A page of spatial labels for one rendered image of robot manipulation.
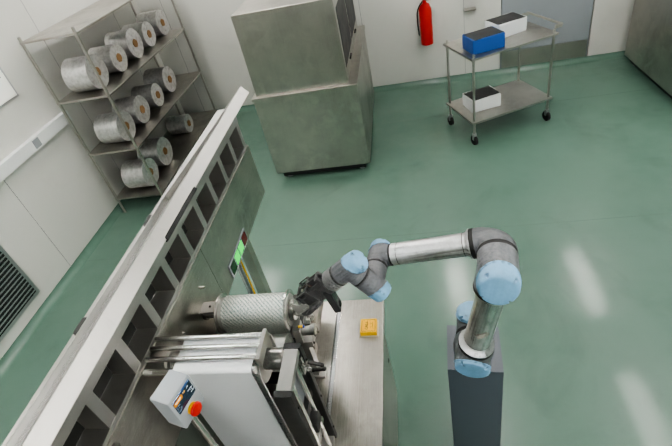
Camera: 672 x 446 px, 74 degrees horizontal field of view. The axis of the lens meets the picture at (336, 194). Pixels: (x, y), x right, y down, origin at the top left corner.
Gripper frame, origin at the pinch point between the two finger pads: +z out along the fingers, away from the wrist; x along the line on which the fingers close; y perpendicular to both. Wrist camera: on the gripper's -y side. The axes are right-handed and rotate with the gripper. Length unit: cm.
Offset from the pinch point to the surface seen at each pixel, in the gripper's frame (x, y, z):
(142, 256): 47, 59, -47
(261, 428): 33.4, -4.5, 17.8
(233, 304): -0.6, 18.8, 14.5
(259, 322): 4.2, 9.2, 10.1
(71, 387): 70, 58, -47
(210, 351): 26.8, 25.2, 2.5
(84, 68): -249, 162, 157
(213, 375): 33.4, 22.3, 1.6
